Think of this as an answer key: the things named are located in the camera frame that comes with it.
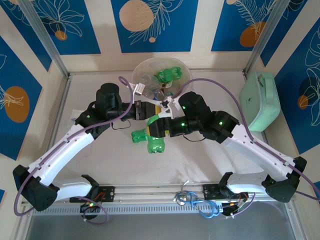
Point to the green Sprite bottle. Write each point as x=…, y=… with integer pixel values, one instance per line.
x=156, y=146
x=170, y=74
x=138, y=137

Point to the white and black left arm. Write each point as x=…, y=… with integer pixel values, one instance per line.
x=62, y=152

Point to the white plastic bin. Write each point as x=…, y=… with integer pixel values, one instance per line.
x=150, y=63

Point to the aluminium table edge strip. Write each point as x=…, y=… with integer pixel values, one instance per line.
x=58, y=120

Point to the mint green zipper case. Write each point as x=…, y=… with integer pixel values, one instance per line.
x=260, y=105

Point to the aluminium mounting rail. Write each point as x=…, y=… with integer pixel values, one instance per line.
x=150, y=192

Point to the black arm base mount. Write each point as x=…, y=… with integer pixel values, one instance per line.
x=211, y=191
x=107, y=193

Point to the aluminium frame post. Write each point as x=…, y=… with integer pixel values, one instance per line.
x=266, y=32
x=41, y=32

